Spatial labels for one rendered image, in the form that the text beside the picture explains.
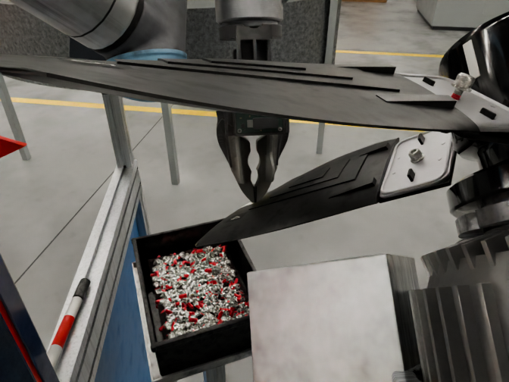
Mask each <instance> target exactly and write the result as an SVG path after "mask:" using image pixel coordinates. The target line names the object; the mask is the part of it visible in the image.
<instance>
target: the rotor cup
mask: <svg viewBox="0 0 509 382"><path fill-rule="evenodd" d="M470 40H472V43H473V49H474V52H475V56H476V61H477V64H478V68H479V73H480V76H479V77H477V78H476V79H475V82H474V83H473V85H472V87H471V89H473V90H475V91H477V92H479V93H481V94H483V95H485V96H487V97H489V98H491V99H493V100H495V101H497V102H499V103H501V104H503V105H505V106H507V107H509V11H508V12H505V13H503V14H500V15H498V16H497V17H494V18H492V19H491V20H488V21H486V22H485V23H483V24H481V25H479V26H478V27H477V28H475V29H473V30H471V31H470V32H469V33H467V34H466V35H465V36H463V37H462V38H460V39H459V40H458V41H457V42H456V43H455V44H454V45H453V46H452V47H451V48H450V49H449V50H448V51H447V52H446V53H445V54H444V56H443V57H442V60H441V61H440V64H439V76H440V77H447V78H449V79H452V80H455V79H456V77H457V75H458V74H459V73H465V74H468V75H470V73H469V70H468V66H467V60H466V57H465V54H464V48H463V44H465V43H466V42H468V41H470ZM450 134H451V140H452V144H453V148H454V150H455V151H456V153H458V154H459V156H461V157H462V158H463V159H466V160H468V161H476V162H477V163H478V165H479V171H476V172H474V173H472V174H469V175H467V176H466V177H464V178H462V179H460V180H459V181H458V182H456V183H455V184H454V185H453V186H451V187H450V188H449V189H448V191H447V192H446V197H447V200H448V207H449V211H450V214H451V215H453V216H454V217H456V218H459V217H460V216H462V215H464V214H469V213H474V212H475V210H477V209H480V208H482V207H484V206H486V205H488V204H490V203H493V202H496V201H498V200H501V199H505V198H508V197H509V145H506V144H501V143H496V142H486V141H481V140H476V139H467V138H461V137H459V136H457V135H455V134H454V133H450Z"/></svg>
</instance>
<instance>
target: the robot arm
mask: <svg viewBox="0 0 509 382"><path fill-rule="evenodd" d="M8 1H10V2H12V3H14V4H15V5H17V6H19V7H20V8H22V9H24V10H25V11H27V12H29V13H31V14H32V15H34V16H36V17H37V18H39V19H40V20H43V21H44V22H46V23H47V24H49V25H51V26H52V27H54V28H55V29H57V30H59V31H61V32H62V33H64V34H66V35H68V36H69V37H71V38H72V39H75V40H76V41H77V42H79V43H81V44H83V45H84V46H86V47H88V48H91V50H93V51H95V52H97V53H98V54H100V55H102V56H104V57H105V58H106V61H116V60H115V59H130V60H153V61H157V60H158V58H175V59H187V54H186V13H187V0H8ZM287 1H288V0H215V11H216V22H217V23H218V24H219V25H222V26H221V27H219V38H220V40H223V41H236V49H234V50H233V57H232V59H240V60H256V61H272V59H271V50H270V41H271V40H272V39H280V38H282V25H279V24H278V23H280V22H281V21H282V20H283V4H282V3H287ZM216 114H217V141H218V143H219V146H220V148H221V150H222V152H223V154H224V155H225V157H226V159H227V161H228V163H229V165H230V169H231V171H232V172H233V175H234V177H235V179H236V181H237V183H238V185H239V187H240V189H241V191H242V192H243V193H244V194H245V196H246V197H247V198H248V199H249V200H250V201H251V202H252V203H253V202H258V201H259V200H261V199H262V198H263V197H264V195H265V194H266V192H267V191H268V189H269V187H270V185H271V182H273V181H274V175H275V173H276V169H277V167H278V162H279V157H280V155H281V153H282V151H283V149H284V147H285V145H286V143H287V140H288V137H289V119H284V118H277V117H264V116H257V115H251V114H240V113H233V112H227V111H216ZM260 135H262V136H260ZM244 136H260V137H258V138H257V139H256V150H257V152H258V154H259V162H258V166H257V167H256V170H257V172H258V178H257V181H256V183H255V184H253V183H252V182H251V168H250V167H249V165H248V156H249V154H250V152H251V146H250V142H249V140H248V139H246V138H245V137H244Z"/></svg>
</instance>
